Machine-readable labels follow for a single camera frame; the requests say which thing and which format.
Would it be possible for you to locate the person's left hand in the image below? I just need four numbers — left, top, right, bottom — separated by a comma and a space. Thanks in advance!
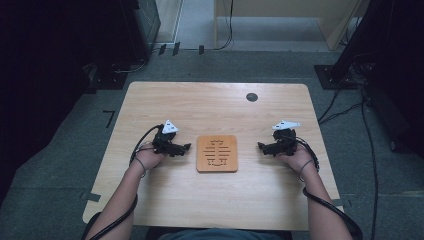
134, 143, 167, 172

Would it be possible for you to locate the square wooden coaster with cutouts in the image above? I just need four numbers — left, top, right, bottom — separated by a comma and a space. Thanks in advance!
196, 134, 239, 174

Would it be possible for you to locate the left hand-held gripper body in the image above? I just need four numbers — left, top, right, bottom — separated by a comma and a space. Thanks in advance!
152, 119, 183, 158

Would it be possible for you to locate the black slanted stand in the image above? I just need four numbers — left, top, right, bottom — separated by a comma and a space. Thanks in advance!
329, 0, 398, 83

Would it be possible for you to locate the dark left wrist band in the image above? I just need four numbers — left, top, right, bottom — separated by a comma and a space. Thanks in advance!
134, 156, 148, 179

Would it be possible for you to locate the dark wrist band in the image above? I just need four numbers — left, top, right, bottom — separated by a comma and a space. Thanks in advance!
298, 158, 316, 183
134, 156, 148, 179

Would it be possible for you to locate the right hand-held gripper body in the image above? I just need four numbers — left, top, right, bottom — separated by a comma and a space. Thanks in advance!
271, 120, 301, 157

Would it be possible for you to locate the black curtain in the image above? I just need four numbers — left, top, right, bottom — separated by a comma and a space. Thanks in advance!
0, 0, 143, 206

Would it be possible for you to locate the long black floor cable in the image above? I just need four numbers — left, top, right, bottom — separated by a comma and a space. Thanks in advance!
360, 94, 380, 240

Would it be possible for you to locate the dark glass-fronted cabinet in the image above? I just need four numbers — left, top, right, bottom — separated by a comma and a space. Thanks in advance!
132, 0, 162, 62

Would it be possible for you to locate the person's right hand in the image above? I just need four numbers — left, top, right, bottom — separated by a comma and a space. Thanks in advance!
280, 143, 317, 174

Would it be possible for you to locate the black stand base plate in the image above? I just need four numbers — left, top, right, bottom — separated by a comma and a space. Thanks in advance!
313, 63, 362, 91

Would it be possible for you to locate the black hanging cable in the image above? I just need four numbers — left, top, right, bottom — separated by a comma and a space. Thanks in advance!
215, 0, 235, 51

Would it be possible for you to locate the dark right wrist band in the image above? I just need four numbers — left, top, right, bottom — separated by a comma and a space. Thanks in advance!
298, 158, 316, 183

